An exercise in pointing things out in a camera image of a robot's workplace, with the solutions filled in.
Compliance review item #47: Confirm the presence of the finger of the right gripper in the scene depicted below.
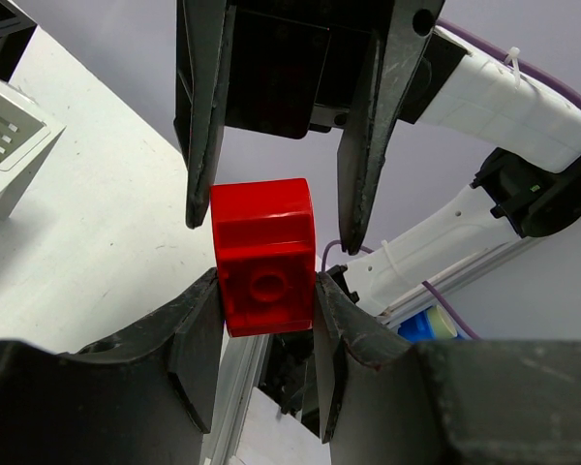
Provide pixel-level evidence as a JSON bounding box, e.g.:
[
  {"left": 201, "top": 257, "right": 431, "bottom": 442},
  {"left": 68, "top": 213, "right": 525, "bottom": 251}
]
[
  {"left": 173, "top": 1, "right": 236, "bottom": 229},
  {"left": 337, "top": 1, "right": 444, "bottom": 255}
]

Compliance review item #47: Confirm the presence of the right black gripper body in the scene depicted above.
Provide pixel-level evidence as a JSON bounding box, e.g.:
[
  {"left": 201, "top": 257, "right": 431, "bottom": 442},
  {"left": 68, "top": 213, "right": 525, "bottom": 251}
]
[{"left": 226, "top": 1, "right": 393, "bottom": 140}]

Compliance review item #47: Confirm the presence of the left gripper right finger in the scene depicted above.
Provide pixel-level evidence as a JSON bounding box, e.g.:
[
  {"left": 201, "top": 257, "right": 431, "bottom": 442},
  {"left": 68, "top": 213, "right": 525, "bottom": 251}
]
[{"left": 313, "top": 273, "right": 581, "bottom": 464}]

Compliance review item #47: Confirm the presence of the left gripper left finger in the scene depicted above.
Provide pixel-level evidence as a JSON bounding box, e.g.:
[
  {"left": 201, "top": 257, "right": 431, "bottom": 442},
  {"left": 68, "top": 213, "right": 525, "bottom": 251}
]
[{"left": 0, "top": 269, "right": 223, "bottom": 464}]

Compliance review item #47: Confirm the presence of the red lime rounded lego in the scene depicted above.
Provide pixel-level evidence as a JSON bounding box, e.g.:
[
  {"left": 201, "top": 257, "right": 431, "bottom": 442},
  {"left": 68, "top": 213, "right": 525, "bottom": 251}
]
[{"left": 210, "top": 178, "right": 316, "bottom": 337}]

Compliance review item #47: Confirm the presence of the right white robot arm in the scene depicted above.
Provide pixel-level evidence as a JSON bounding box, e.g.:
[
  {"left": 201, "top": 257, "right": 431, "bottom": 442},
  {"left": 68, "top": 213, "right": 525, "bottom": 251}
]
[{"left": 173, "top": 1, "right": 581, "bottom": 316}]

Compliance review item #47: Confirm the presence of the blue tape roll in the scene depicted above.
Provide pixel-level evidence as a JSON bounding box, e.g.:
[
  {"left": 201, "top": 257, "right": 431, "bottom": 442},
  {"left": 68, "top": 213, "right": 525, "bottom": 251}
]
[{"left": 397, "top": 304, "right": 463, "bottom": 343}]

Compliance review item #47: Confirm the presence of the black slotted container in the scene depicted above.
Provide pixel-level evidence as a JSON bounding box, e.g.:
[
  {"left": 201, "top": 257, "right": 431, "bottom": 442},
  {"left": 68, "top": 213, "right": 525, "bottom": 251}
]
[{"left": 0, "top": 0, "right": 37, "bottom": 81}]

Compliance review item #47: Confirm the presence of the white slotted container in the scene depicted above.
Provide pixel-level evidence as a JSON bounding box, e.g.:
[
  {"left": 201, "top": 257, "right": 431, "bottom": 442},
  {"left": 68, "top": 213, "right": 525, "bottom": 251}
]
[{"left": 0, "top": 79, "right": 65, "bottom": 220}]

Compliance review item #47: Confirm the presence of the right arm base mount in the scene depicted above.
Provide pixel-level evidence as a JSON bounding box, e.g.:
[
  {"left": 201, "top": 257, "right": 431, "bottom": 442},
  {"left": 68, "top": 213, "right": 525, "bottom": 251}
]
[{"left": 258, "top": 330, "right": 320, "bottom": 437}]

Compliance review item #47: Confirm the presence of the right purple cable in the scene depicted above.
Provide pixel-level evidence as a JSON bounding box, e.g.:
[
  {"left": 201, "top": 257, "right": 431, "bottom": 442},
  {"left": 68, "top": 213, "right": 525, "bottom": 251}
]
[{"left": 319, "top": 17, "right": 581, "bottom": 340}]

